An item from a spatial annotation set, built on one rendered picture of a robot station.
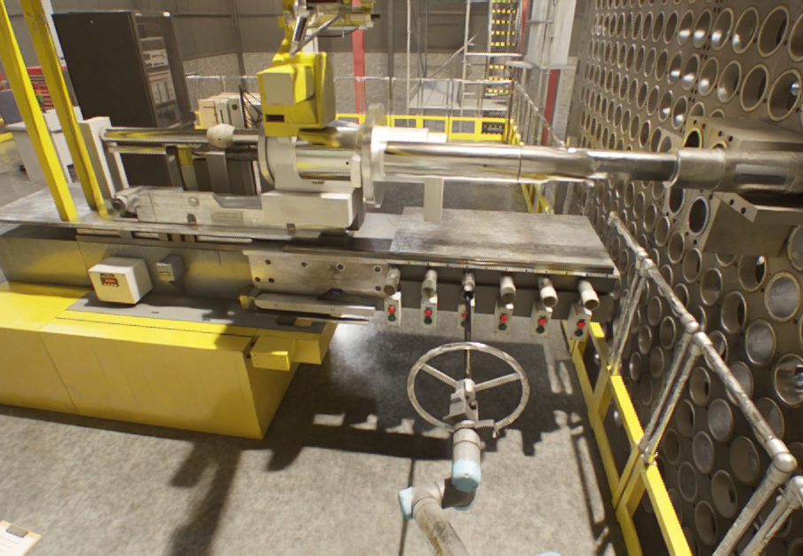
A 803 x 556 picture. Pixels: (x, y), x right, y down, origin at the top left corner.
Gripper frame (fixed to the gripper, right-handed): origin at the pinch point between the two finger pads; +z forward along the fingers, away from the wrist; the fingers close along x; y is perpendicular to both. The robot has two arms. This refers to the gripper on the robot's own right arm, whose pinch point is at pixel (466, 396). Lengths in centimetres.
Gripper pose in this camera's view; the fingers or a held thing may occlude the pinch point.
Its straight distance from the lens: 148.3
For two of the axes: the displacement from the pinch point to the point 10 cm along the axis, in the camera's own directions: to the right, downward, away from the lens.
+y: -8.7, 3.6, 3.4
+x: 4.8, 7.9, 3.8
